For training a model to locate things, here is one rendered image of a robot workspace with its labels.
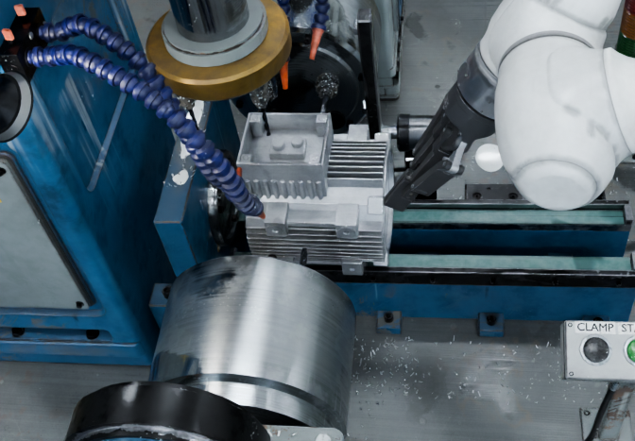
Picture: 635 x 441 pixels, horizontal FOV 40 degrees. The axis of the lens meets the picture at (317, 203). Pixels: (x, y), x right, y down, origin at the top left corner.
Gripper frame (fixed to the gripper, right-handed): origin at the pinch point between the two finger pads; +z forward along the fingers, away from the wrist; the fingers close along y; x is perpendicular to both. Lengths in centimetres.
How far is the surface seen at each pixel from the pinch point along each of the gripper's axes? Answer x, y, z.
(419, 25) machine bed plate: 14, -72, 27
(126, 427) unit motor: -30, 47, -12
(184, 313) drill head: -24.0, 22.8, 9.2
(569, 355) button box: 19.7, 22.2, -6.5
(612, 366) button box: 24.2, 23.2, -8.5
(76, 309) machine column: -35, 11, 37
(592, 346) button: 21.3, 21.5, -8.8
